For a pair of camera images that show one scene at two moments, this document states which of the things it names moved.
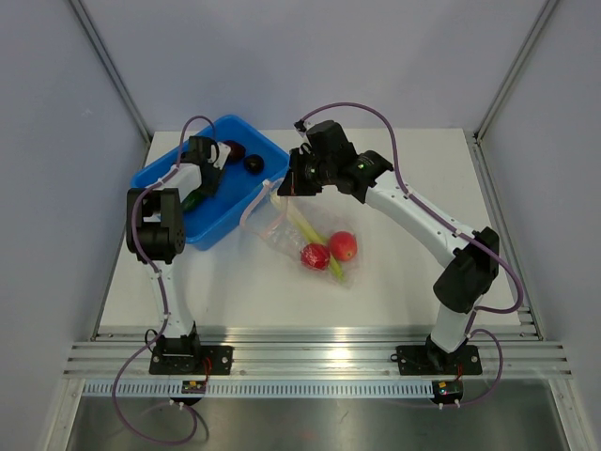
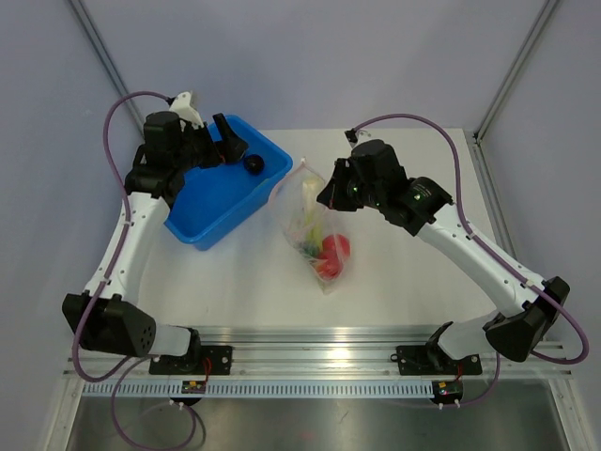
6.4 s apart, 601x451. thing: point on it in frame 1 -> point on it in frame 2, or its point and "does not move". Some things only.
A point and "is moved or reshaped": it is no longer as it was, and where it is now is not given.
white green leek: x=285 y=204 -> x=313 y=190
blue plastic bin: x=255 y=165 does not move
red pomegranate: x=315 y=256 -> x=329 y=266
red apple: x=343 y=244 is moved or reshaped
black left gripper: x=211 y=188 -> x=231 y=148
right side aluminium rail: x=504 y=234 does not move
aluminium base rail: x=315 y=351 does not move
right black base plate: x=430 y=360 does not move
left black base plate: x=192 y=360 does not move
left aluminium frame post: x=113 y=71 does not move
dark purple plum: x=254 y=163 does not move
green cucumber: x=192 y=200 -> x=311 y=250
